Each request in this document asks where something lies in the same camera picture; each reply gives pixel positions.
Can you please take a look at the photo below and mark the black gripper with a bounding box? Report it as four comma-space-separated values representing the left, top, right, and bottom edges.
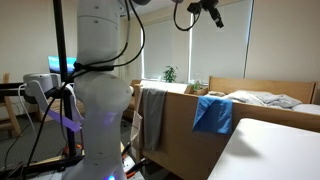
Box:
200, 0, 225, 29

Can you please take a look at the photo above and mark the white crumpled duvet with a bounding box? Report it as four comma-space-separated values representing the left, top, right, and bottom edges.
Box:
204, 89, 303, 110

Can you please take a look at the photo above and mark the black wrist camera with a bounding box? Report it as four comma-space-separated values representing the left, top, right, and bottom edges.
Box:
186, 0, 203, 15

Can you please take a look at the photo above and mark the grey hanging cloth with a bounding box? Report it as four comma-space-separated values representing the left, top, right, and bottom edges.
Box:
141, 88, 168, 152

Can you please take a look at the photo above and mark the wooden nightstand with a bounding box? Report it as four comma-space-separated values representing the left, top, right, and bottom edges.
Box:
184, 84, 210, 97

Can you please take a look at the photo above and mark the white desk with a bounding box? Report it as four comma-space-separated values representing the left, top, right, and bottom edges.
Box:
206, 117, 320, 180

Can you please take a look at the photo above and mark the white hanging cloth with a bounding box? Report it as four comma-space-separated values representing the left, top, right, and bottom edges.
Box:
129, 87, 145, 150

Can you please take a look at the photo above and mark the white roller window blind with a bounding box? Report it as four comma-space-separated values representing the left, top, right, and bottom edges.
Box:
143, 14, 191, 81
189, 0, 255, 82

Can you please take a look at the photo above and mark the orange black hand tool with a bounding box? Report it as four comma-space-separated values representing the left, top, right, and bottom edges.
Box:
124, 157, 148, 178

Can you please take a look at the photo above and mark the blue glowing screen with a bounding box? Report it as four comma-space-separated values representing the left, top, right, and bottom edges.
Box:
47, 55, 78, 75

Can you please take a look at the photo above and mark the green bottle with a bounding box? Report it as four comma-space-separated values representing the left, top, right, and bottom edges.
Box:
193, 72, 202, 91

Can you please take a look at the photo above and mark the blue printed cloth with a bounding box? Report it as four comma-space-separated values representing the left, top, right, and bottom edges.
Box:
192, 95, 234, 136

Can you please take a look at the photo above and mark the wooden bed frame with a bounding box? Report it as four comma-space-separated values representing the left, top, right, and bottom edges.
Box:
131, 75, 320, 180

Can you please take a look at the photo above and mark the green potted plant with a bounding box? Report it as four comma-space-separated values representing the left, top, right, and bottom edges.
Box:
162, 65, 179, 84

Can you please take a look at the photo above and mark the white device on stand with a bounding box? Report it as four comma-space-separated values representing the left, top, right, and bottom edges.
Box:
22, 72, 84, 133

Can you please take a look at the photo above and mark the white pillow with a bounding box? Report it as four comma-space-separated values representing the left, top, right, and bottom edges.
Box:
292, 103, 320, 116

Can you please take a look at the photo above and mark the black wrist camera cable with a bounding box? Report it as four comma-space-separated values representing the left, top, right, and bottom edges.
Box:
172, 0, 201, 33

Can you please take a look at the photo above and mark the black camera stand pole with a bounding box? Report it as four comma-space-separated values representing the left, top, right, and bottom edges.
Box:
0, 0, 85, 178

